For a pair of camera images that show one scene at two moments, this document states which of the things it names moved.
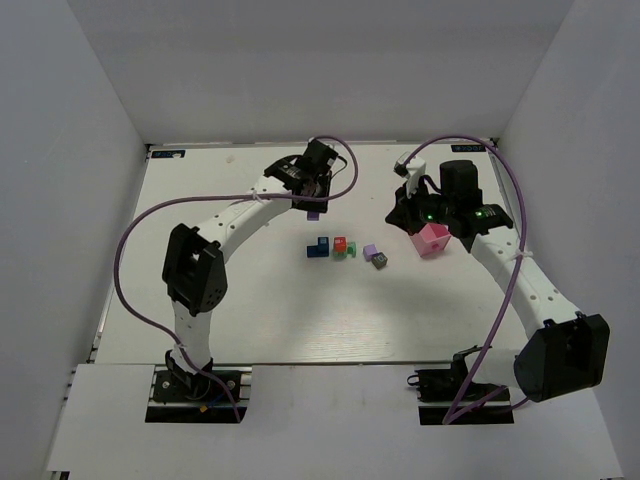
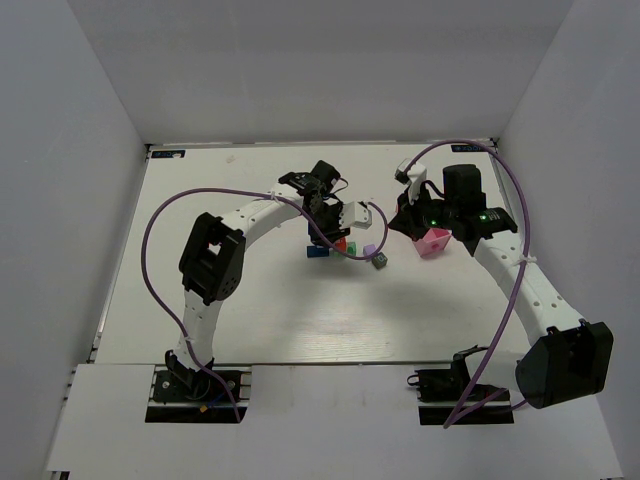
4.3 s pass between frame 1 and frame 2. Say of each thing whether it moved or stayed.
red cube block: stayed
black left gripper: moved
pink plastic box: stayed
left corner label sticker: stayed
